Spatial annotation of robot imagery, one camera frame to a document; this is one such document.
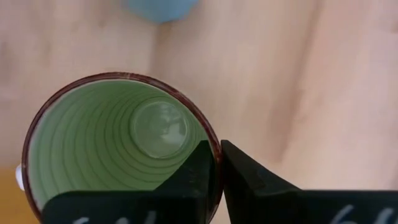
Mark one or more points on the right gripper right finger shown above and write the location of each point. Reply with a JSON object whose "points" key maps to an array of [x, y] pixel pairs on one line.
{"points": [[255, 193]]}

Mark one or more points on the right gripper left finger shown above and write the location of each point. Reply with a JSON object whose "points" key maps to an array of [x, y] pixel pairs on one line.
{"points": [[186, 193]]}

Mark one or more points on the light blue mug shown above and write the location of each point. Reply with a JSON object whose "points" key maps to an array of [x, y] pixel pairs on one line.
{"points": [[160, 9]]}

